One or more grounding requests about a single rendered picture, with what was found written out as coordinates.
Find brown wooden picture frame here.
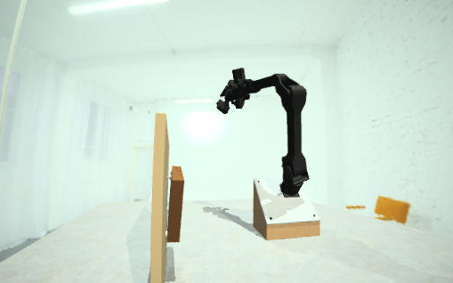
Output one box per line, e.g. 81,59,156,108
165,166,184,243

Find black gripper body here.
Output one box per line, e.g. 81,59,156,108
216,79,239,114

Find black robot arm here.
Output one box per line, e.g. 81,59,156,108
231,68,310,198

